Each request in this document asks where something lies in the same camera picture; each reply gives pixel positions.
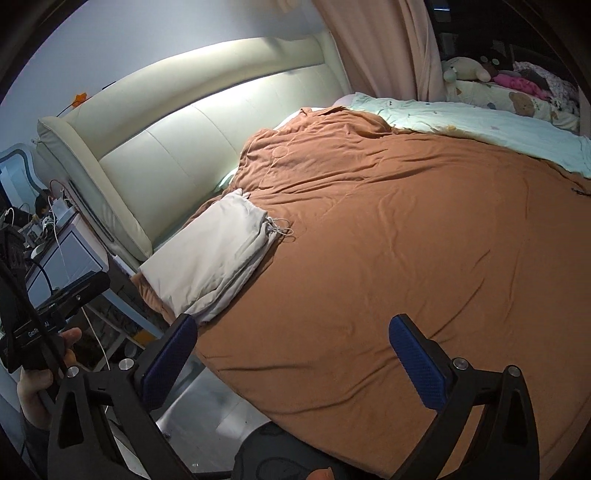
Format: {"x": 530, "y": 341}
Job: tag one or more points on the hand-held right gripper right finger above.
{"x": 418, "y": 362}

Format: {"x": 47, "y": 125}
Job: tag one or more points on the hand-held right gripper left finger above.
{"x": 170, "y": 362}

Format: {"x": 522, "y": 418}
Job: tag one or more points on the beige zip jacket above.
{"x": 207, "y": 258}

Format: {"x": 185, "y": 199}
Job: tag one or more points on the person's left forearm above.
{"x": 37, "y": 452}

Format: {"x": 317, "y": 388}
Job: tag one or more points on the pink clothes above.
{"x": 521, "y": 85}

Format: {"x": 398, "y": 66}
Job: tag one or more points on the person's left hand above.
{"x": 34, "y": 397}

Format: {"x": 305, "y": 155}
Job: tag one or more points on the white bedside table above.
{"x": 69, "y": 254}

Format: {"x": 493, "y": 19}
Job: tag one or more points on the white charger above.
{"x": 60, "y": 207}

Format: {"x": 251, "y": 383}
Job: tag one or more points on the brown blanket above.
{"x": 392, "y": 230}

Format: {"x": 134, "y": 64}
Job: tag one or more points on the cream padded bed headboard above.
{"x": 184, "y": 138}

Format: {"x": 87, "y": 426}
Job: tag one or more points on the small orange toy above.
{"x": 81, "y": 99}

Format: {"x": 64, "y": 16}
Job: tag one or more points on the light green quilt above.
{"x": 461, "y": 120}

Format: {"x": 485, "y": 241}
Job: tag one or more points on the bear print cushion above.
{"x": 508, "y": 104}

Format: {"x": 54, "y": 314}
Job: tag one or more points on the cream plush toy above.
{"x": 466, "y": 69}

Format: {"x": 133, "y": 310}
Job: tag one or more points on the dark plush toy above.
{"x": 498, "y": 67}

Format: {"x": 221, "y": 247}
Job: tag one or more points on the pink curtain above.
{"x": 378, "y": 46}

